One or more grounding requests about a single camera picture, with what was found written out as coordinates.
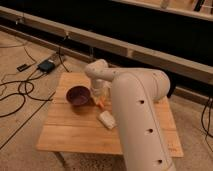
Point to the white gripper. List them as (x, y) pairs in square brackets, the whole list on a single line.
[(99, 88)]

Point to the orange pepper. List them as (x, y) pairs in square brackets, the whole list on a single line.
[(101, 104)]

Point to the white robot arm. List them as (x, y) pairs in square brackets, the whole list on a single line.
[(133, 94)]

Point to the dark purple ceramic bowl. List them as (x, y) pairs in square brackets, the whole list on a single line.
[(78, 95)]

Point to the white sponge block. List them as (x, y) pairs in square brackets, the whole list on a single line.
[(107, 120)]

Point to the black power adapter box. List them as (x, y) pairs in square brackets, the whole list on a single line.
[(46, 66)]

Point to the wooden table leg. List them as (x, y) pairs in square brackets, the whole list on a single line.
[(60, 158)]

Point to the small black device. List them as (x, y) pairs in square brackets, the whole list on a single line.
[(23, 67)]

